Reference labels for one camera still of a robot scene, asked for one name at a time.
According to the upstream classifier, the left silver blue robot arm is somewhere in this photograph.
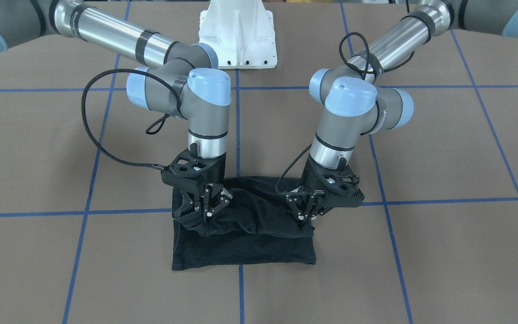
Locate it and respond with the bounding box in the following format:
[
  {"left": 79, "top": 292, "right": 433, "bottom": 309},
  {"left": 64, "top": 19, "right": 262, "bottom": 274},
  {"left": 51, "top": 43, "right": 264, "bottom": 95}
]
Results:
[{"left": 285, "top": 0, "right": 518, "bottom": 225}]

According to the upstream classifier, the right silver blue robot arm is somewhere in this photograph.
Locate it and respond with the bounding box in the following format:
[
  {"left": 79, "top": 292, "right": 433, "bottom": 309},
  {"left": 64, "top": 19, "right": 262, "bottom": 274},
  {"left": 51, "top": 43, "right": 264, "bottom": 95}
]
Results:
[{"left": 0, "top": 0, "right": 232, "bottom": 226}]

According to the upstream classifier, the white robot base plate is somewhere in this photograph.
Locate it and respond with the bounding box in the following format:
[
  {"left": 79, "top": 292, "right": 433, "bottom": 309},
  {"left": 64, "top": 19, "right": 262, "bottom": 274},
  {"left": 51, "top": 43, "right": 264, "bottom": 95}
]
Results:
[{"left": 199, "top": 0, "right": 278, "bottom": 69}]

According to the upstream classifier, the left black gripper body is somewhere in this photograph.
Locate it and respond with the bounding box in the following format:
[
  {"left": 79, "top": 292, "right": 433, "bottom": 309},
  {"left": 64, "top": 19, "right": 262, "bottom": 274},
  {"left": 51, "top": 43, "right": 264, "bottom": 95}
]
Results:
[{"left": 286, "top": 158, "right": 365, "bottom": 212}]

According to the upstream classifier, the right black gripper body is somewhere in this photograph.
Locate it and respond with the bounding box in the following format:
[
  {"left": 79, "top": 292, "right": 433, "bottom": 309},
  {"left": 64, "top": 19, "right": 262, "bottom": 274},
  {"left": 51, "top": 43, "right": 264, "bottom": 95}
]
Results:
[{"left": 161, "top": 150, "right": 227, "bottom": 197}]

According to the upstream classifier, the black printed t-shirt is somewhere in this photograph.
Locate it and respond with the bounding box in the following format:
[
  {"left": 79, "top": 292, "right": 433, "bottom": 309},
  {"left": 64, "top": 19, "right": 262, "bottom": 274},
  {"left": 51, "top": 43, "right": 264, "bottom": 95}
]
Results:
[{"left": 171, "top": 176, "right": 316, "bottom": 271}]

